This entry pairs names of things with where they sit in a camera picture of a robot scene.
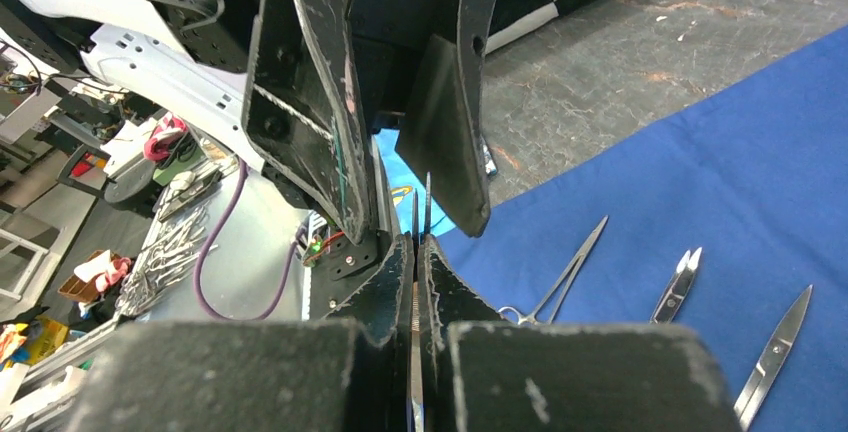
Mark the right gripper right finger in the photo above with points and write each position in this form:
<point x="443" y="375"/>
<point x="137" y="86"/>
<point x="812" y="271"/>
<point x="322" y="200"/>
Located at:
<point x="483" y="373"/>

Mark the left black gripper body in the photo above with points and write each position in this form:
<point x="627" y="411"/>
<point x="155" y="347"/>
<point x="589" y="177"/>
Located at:
<point x="388" y="39"/>

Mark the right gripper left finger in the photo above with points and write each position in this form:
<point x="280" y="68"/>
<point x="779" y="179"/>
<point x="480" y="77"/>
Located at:
<point x="348" y="371"/>

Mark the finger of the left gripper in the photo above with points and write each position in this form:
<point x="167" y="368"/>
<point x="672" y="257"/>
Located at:
<point x="303" y="113"/>
<point x="440" y="137"/>

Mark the curved steel tweezers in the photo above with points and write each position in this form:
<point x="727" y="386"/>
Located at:
<point x="417" y="392"/>

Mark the steel ring-handled hemostat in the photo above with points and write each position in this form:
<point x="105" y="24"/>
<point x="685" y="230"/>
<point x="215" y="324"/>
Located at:
<point x="547" y="309"/>

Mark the blue surgical drape cloth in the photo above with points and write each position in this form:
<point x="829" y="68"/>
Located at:
<point x="756" y="178"/>

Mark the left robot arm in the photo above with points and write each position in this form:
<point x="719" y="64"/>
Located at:
<point x="127" y="44"/>

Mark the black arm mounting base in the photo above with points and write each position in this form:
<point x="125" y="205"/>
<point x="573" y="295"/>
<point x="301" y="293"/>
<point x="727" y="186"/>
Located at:
<point x="344" y="266"/>

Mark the light blue patterned cloth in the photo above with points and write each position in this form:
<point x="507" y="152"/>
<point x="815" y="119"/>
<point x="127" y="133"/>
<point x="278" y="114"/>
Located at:
<point x="406" y="189"/>

